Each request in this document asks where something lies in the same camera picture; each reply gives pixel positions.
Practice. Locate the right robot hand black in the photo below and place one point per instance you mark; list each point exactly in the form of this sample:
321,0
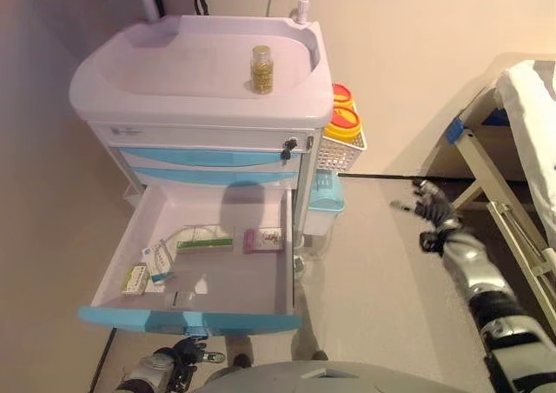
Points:
436,208

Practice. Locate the left robot hand black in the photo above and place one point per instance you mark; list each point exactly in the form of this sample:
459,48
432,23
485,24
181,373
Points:
191,351

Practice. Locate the blue front cart drawer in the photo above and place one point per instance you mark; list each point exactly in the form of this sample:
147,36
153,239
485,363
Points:
226,275
195,157
208,176

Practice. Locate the clear bottle yellow capsules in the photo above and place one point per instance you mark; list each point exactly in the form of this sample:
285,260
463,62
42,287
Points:
262,73

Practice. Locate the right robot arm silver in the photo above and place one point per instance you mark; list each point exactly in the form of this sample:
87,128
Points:
491,293

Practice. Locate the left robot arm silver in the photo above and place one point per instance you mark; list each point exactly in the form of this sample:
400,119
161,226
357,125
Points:
150,369

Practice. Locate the small green white medicine box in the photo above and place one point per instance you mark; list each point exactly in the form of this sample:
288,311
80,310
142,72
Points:
134,279

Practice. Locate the blue white medicine box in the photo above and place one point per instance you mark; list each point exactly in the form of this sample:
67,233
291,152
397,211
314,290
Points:
160,262

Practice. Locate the pink medicine box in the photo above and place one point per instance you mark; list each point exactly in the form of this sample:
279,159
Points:
262,240

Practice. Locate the small white wrapped item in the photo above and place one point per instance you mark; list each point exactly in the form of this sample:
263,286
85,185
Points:
180,301

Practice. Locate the light blue waste bin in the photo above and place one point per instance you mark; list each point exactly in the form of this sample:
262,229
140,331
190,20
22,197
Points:
326,195

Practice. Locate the green white flat packet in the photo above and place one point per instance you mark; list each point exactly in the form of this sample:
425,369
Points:
204,241

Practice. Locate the clear thin tubing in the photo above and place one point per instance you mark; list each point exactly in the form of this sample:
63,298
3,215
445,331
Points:
171,236

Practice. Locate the clear plastic side bin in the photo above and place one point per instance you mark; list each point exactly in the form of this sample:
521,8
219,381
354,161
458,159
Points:
319,225

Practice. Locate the yellow sharps container red lid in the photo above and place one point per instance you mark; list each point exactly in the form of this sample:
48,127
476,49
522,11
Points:
343,121
342,94

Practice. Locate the grey robot body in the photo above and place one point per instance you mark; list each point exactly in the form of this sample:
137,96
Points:
326,380

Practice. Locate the cart caster wheel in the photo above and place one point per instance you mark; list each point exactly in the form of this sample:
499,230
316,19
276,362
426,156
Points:
299,263

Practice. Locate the black keys in lock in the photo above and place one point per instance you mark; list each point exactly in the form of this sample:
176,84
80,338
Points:
289,149

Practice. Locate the metal IV pole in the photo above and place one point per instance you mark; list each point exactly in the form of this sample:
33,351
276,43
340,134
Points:
302,6

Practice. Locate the white medical cart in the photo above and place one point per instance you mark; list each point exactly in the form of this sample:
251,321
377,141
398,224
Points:
187,75

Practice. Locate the hospital bed white frame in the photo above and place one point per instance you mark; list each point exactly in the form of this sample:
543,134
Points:
530,119

